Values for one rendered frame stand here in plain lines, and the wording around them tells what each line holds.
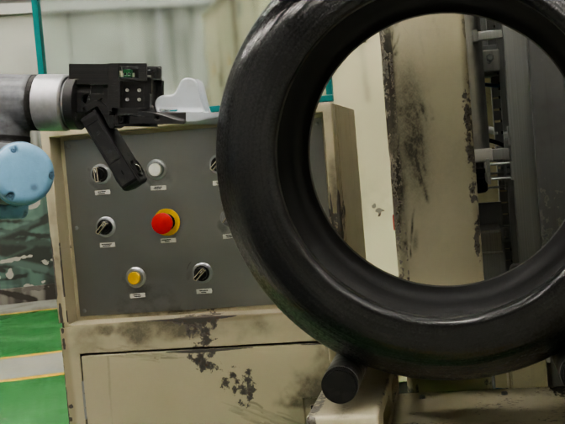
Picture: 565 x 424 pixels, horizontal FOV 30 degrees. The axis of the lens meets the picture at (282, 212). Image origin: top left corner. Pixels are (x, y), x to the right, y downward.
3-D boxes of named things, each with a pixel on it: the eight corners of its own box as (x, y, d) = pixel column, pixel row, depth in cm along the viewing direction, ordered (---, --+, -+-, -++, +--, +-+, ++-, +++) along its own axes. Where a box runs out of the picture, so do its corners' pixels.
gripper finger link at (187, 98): (223, 77, 133) (152, 76, 135) (222, 124, 134) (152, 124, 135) (228, 78, 136) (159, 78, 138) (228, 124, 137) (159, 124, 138)
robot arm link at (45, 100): (29, 130, 137) (53, 130, 145) (63, 131, 137) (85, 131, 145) (29, 72, 137) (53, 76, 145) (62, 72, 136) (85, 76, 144)
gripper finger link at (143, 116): (182, 111, 133) (115, 110, 134) (182, 124, 133) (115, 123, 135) (192, 112, 138) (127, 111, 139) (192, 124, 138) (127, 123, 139)
